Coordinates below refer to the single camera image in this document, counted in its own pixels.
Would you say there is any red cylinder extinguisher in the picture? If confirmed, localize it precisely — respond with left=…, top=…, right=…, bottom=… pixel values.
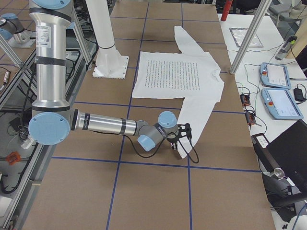
left=221, top=0, right=233, bottom=22

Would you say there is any upper blue teach pendant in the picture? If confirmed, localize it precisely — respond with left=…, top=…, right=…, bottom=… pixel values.
left=260, top=62, right=291, bottom=89

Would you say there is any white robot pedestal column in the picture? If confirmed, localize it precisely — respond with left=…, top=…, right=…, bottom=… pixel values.
left=86, top=0, right=129, bottom=79

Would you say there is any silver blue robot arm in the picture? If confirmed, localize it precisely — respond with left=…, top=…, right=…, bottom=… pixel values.
left=28, top=0, right=180, bottom=151

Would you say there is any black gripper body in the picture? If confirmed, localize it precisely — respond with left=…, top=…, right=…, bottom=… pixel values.
left=167, top=137, right=179, bottom=147

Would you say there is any foil sheet with black border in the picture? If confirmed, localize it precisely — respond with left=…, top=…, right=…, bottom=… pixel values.
left=228, top=27, right=264, bottom=48

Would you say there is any orange circuit board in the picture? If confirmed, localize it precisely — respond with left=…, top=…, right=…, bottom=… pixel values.
left=245, top=111, right=257, bottom=126
left=240, top=93, right=250, bottom=106

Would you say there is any small metal cup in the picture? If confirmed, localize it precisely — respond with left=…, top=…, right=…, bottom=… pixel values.
left=272, top=168, right=285, bottom=180

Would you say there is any orange circuit board upper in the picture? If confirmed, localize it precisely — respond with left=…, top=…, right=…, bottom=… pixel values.
left=240, top=93, right=250, bottom=106

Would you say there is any black laptop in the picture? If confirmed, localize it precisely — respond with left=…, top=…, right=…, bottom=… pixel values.
left=251, top=119, right=307, bottom=222

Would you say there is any blue teach pendant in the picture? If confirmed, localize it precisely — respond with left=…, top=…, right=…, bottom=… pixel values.
left=261, top=88, right=304, bottom=120
left=260, top=62, right=291, bottom=89

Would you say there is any white long-sleeve printed shirt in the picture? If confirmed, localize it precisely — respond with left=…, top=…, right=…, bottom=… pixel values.
left=132, top=26, right=224, bottom=158

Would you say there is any lower blue teach pendant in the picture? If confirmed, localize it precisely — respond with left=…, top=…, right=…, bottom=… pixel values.
left=261, top=88, right=304, bottom=120

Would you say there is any aluminium frame post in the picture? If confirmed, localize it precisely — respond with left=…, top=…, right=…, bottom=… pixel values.
left=230, top=0, right=272, bottom=75

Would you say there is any black power adapter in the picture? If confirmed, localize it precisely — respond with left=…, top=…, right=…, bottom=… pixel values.
left=294, top=88, right=305, bottom=102

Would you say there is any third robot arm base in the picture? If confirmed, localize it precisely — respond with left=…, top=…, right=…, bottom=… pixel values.
left=0, top=13, right=35, bottom=48

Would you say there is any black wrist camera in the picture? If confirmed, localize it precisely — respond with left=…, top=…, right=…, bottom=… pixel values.
left=175, top=123, right=192, bottom=142

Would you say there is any orange circuit board lower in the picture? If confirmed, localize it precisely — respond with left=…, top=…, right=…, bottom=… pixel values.
left=245, top=111, right=257, bottom=126

